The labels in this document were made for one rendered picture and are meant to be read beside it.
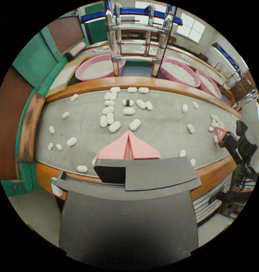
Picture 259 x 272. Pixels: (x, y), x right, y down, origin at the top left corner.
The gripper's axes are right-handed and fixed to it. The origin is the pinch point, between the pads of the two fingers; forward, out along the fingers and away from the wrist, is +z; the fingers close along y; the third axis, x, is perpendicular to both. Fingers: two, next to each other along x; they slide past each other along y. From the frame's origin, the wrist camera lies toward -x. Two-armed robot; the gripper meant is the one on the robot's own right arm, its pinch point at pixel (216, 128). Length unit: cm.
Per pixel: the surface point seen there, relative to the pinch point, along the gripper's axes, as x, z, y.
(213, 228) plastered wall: 149, -133, -138
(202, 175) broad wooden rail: 11.2, -14.0, 14.2
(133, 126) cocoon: 0.6, -0.7, 38.9
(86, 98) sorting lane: -6, 10, 56
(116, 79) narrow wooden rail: -11.8, 13.6, 45.0
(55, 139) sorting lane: 5, -2, 69
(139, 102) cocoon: -4.4, 5.6, 36.9
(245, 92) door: -131, 112, -438
